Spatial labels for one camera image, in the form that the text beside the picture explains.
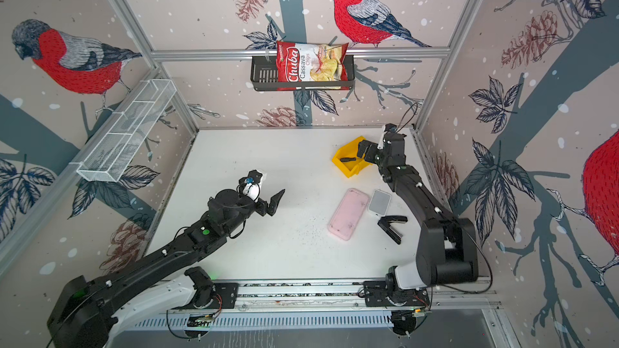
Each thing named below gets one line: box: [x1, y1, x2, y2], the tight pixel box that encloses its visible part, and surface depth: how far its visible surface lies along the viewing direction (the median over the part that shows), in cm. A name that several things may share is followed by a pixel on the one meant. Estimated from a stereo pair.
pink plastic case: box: [327, 187, 370, 241], surface depth 92 cm
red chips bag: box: [276, 41, 350, 92], surface depth 90 cm
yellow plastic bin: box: [332, 135, 373, 179], surface depth 106 cm
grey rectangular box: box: [368, 188, 392, 217], surface depth 95 cm
